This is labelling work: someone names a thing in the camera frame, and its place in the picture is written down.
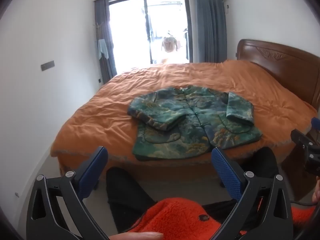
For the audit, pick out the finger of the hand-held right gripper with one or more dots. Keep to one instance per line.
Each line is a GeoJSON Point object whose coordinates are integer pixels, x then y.
{"type": "Point", "coordinates": [316, 124]}
{"type": "Point", "coordinates": [303, 140]}

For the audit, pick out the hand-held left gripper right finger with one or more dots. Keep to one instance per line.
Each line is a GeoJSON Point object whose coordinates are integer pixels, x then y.
{"type": "Point", "coordinates": [227, 175]}

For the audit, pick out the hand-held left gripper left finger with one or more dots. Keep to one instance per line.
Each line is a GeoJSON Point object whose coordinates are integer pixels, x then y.
{"type": "Point", "coordinates": [95, 172]}

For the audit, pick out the green patterned jacket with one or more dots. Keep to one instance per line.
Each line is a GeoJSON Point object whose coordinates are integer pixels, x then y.
{"type": "Point", "coordinates": [190, 125]}

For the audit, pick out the person's right hand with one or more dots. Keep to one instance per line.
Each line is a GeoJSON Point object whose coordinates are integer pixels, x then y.
{"type": "Point", "coordinates": [317, 192]}

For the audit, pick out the person's left hand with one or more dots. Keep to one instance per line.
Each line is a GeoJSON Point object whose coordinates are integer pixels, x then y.
{"type": "Point", "coordinates": [140, 236]}

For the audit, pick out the bed with orange quilt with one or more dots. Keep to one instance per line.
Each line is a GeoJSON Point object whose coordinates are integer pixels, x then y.
{"type": "Point", "coordinates": [112, 115]}

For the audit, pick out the wooden bed headboard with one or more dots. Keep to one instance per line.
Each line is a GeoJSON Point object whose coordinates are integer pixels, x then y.
{"type": "Point", "coordinates": [282, 67]}

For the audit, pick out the person's orange fleece jacket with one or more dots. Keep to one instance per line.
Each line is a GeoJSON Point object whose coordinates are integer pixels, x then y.
{"type": "Point", "coordinates": [175, 217]}

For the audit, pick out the light blue towel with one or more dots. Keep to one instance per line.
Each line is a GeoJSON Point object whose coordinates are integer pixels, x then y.
{"type": "Point", "coordinates": [103, 50]}

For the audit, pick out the hanging garment outdoors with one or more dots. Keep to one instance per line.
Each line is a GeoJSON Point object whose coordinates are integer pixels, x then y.
{"type": "Point", "coordinates": [169, 43]}

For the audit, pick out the grey curtain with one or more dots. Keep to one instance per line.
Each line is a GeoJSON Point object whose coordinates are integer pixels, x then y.
{"type": "Point", "coordinates": [101, 12]}
{"type": "Point", "coordinates": [210, 25]}

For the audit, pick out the sliding glass door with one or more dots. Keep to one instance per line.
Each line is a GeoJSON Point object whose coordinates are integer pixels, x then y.
{"type": "Point", "coordinates": [147, 30]}

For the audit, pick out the grey wall switch panel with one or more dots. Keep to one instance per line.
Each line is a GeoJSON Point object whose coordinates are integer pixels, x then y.
{"type": "Point", "coordinates": [47, 65]}

